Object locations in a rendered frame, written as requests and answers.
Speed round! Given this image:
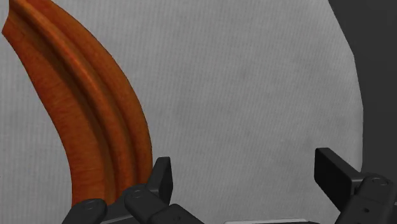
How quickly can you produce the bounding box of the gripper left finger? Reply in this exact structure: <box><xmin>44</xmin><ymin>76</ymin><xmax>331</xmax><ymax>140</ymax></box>
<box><xmin>62</xmin><ymin>156</ymin><xmax>204</xmax><ymax>224</ymax></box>

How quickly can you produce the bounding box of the white fabric bed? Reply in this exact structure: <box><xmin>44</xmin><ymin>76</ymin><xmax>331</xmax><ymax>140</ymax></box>
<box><xmin>0</xmin><ymin>0</ymin><xmax>365</xmax><ymax>224</ymax></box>

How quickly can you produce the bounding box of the orange wooden curved object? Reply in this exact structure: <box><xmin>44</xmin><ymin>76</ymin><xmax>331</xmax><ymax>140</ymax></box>
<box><xmin>1</xmin><ymin>0</ymin><xmax>153</xmax><ymax>208</ymax></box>

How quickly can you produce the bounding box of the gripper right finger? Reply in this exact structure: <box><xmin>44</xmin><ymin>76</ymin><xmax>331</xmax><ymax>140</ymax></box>
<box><xmin>314</xmin><ymin>147</ymin><xmax>397</xmax><ymax>224</ymax></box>

